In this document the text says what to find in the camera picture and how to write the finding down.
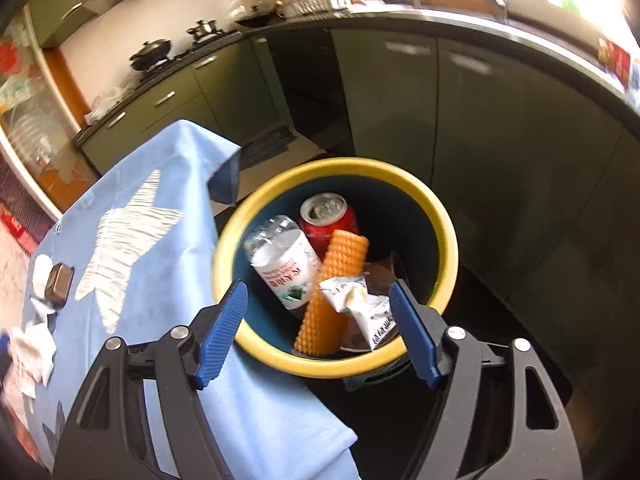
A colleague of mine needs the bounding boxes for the gas stove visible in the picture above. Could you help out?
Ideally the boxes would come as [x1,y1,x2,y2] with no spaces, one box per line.
[131,30,241,85]

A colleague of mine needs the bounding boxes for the orange textured sponge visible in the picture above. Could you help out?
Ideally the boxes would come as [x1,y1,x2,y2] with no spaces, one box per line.
[293,229,370,358]

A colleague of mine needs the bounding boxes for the green wall cabinets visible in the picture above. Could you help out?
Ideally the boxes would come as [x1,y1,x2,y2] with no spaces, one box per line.
[27,0,101,48]

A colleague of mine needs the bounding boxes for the black pan with lid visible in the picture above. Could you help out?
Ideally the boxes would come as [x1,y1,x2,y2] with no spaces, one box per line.
[235,7,276,28]

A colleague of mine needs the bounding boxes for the blue star tablecloth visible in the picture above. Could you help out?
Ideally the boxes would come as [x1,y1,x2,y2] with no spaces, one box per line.
[35,119,358,480]

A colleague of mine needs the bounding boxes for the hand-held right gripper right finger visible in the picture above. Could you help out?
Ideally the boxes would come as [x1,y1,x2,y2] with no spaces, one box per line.
[389,280,586,480]

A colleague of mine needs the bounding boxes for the black wok with lid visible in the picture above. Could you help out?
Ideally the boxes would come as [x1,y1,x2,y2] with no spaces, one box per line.
[129,40,173,72]

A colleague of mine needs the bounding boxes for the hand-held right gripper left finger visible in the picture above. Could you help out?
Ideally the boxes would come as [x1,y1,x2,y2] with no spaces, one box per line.
[52,280,249,480]

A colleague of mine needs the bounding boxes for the yellow rimmed blue waste bin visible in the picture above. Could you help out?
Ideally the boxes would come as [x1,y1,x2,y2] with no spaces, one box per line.
[211,157,460,380]

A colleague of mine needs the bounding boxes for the sliding glass door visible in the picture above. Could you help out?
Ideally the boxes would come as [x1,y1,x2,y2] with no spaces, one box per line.
[0,10,101,216]

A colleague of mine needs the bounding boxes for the black kitchen countertop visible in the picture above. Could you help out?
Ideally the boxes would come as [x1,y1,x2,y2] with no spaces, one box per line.
[75,2,640,111]

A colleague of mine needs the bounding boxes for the red soda can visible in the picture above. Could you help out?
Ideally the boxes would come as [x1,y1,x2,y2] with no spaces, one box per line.
[299,192,360,261]

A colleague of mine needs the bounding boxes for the white wrapper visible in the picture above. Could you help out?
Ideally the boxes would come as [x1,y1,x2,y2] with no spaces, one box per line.
[318,272,398,352]

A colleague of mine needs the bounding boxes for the purple cardboard box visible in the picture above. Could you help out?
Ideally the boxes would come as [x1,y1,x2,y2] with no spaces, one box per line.
[44,262,76,310]

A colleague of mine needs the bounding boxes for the white dish rack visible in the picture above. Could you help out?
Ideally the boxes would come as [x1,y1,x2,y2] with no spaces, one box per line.
[277,0,371,18]

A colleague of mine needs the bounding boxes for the clear plastic bag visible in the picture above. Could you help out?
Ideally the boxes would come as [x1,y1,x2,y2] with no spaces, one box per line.
[84,85,131,123]

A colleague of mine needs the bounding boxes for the red yellow packets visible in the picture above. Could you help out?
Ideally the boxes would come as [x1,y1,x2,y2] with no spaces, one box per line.
[597,37,633,93]

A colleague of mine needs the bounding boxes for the clear plastic bottle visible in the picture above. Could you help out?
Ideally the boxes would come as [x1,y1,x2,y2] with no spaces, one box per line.
[242,214,323,311]

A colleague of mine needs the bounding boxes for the purple checked apron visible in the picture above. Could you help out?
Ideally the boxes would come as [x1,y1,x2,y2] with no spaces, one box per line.
[0,152,63,241]

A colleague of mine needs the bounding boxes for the small white bottle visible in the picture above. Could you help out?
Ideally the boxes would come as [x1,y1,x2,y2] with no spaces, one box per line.
[31,254,55,297]

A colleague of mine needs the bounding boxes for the crumpled white tissue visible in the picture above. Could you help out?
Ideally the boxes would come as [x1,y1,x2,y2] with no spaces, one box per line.
[9,324,57,398]

